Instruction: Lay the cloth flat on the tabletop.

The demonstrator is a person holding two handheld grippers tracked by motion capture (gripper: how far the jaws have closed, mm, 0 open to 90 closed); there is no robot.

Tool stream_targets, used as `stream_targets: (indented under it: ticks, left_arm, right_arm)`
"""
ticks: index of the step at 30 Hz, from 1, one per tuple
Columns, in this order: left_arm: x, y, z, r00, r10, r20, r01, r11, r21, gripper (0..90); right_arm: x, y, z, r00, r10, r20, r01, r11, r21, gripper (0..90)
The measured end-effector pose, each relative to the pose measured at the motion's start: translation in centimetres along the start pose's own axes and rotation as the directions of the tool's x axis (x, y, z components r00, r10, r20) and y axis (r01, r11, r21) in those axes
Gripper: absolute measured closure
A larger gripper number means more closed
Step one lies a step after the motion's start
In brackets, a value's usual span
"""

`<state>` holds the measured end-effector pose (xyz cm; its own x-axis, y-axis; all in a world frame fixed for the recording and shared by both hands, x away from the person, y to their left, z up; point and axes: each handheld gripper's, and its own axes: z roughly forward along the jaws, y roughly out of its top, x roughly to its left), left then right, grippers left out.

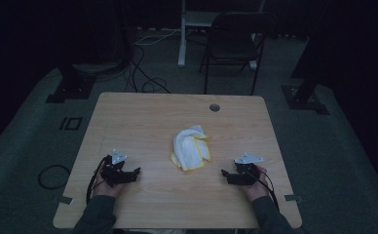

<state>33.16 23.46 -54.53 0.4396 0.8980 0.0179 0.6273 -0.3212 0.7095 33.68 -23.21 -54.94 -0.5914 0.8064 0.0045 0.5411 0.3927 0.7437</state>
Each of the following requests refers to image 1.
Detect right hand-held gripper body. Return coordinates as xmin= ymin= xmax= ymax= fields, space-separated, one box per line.
xmin=233 ymin=151 xmax=265 ymax=187

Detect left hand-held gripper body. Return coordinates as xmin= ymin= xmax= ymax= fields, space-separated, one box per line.
xmin=99 ymin=148 xmax=132 ymax=188

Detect white towel with yellow edge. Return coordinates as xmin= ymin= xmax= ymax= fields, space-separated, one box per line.
xmin=170 ymin=125 xmax=212 ymax=173

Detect person's left hand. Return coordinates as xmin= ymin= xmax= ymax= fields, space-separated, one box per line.
xmin=93 ymin=175 xmax=127 ymax=199

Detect grey tape strip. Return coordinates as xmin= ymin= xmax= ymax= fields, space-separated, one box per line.
xmin=57 ymin=195 xmax=75 ymax=206
xmin=283 ymin=193 xmax=304 ymax=204

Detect black stand with square base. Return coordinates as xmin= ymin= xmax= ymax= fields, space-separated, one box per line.
xmin=45 ymin=62 xmax=97 ymax=104
xmin=281 ymin=0 xmax=331 ymax=116

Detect grey round stand base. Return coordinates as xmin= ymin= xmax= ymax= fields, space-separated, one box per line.
xmin=71 ymin=61 xmax=127 ymax=76

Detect black folding chair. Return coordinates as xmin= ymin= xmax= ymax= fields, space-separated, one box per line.
xmin=199 ymin=12 xmax=278 ymax=97

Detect left hand-held gripper black cable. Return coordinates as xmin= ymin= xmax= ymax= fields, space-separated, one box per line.
xmin=86 ymin=154 xmax=113 ymax=207

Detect hand-held gripper black cable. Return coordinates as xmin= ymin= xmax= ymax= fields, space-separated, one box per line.
xmin=86 ymin=154 xmax=113 ymax=207
xmin=254 ymin=169 xmax=280 ymax=211

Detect right hand-held gripper black cable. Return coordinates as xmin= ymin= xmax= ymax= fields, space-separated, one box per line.
xmin=254 ymin=169 xmax=280 ymax=211

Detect black cable loop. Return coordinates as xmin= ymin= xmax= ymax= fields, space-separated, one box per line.
xmin=37 ymin=164 xmax=72 ymax=191

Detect black floor cables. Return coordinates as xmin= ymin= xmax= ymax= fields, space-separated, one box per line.
xmin=123 ymin=44 xmax=171 ymax=95

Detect white floor cable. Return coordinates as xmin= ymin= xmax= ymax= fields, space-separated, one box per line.
xmin=133 ymin=28 xmax=182 ymax=47

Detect white desk frame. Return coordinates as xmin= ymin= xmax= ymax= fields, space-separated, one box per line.
xmin=176 ymin=0 xmax=267 ymax=70

